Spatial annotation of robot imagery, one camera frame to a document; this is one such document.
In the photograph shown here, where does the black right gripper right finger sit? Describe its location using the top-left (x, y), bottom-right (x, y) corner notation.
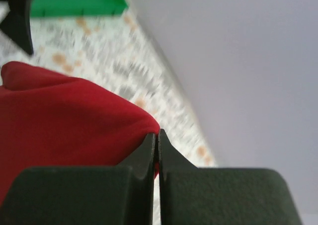
top-left (158, 130), bottom-right (302, 225)

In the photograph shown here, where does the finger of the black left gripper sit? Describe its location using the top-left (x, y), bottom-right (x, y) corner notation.
top-left (0, 0), bottom-right (34, 56)

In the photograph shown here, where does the green plastic tray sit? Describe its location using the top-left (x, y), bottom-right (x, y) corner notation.
top-left (30, 0), bottom-right (128, 18)

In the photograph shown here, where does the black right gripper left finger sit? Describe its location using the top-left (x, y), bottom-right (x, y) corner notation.
top-left (0, 134), bottom-right (156, 225)

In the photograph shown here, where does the red t shirt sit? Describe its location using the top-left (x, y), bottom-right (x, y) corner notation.
top-left (0, 62), bottom-right (160, 199)

